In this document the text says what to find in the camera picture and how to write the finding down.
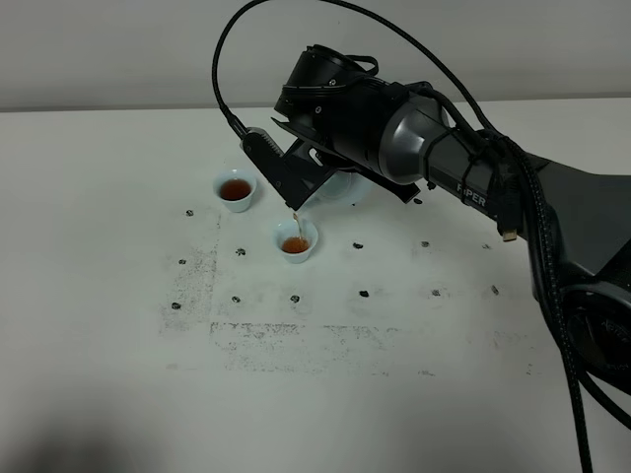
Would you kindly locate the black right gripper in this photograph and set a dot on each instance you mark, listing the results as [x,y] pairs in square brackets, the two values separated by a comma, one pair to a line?
[315,162]

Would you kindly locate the far light blue teacup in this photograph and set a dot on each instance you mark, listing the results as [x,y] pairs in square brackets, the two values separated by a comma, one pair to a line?
[235,188]

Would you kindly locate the light blue porcelain teapot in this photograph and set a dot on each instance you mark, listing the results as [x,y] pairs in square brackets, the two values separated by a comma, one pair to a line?
[343,189]

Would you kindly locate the near light blue teacup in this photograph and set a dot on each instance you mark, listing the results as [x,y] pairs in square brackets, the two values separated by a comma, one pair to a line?
[295,238]

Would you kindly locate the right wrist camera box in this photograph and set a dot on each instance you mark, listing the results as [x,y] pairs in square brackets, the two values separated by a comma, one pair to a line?
[292,174]

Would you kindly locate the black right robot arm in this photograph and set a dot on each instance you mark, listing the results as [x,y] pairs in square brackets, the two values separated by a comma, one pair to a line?
[398,134]

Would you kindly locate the light blue teacup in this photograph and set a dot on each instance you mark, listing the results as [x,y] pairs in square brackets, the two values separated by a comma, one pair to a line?
[235,188]
[295,238]

